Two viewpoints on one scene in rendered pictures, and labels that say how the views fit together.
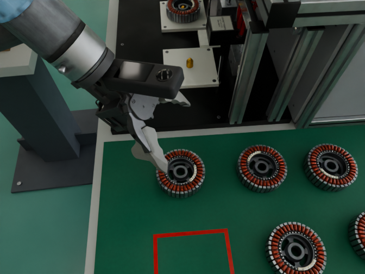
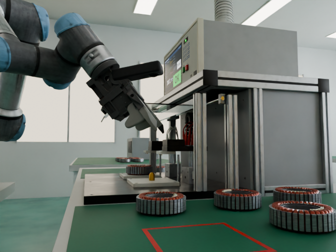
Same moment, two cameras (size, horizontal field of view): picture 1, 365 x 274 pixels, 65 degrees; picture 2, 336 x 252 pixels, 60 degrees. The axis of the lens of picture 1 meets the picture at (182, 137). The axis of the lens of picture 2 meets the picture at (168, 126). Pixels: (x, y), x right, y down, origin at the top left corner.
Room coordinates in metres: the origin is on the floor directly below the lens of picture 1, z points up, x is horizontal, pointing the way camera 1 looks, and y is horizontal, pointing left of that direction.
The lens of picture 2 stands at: (-0.37, 0.12, 0.89)
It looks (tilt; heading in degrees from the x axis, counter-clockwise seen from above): 4 degrees up; 349
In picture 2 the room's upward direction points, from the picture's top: straight up
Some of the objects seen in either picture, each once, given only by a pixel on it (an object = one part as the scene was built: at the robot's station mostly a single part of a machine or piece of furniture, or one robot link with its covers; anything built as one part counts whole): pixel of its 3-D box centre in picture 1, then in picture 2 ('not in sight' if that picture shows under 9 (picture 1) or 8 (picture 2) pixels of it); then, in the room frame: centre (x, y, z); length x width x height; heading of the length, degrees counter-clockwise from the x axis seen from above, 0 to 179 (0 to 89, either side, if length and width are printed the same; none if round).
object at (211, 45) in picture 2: not in sight; (222, 69); (0.75, -0.33, 1.22); 0.44 x 0.39 x 0.20; 4
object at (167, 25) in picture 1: (183, 15); (139, 175); (0.86, 0.00, 0.78); 0.15 x 0.15 x 0.01; 4
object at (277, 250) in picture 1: (295, 251); (301, 215); (0.11, -0.23, 0.77); 0.11 x 0.11 x 0.04
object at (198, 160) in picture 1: (180, 173); (161, 202); (0.28, 0.00, 0.77); 0.11 x 0.11 x 0.04
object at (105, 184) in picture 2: (190, 43); (148, 182); (0.74, -0.03, 0.76); 0.64 x 0.47 x 0.02; 4
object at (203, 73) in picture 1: (189, 67); (151, 182); (0.62, -0.02, 0.78); 0.15 x 0.15 x 0.01; 4
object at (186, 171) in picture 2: (239, 58); (191, 174); (0.63, -0.17, 0.80); 0.07 x 0.05 x 0.06; 4
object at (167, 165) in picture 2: (226, 7); (172, 169); (0.87, -0.15, 0.80); 0.07 x 0.05 x 0.06; 4
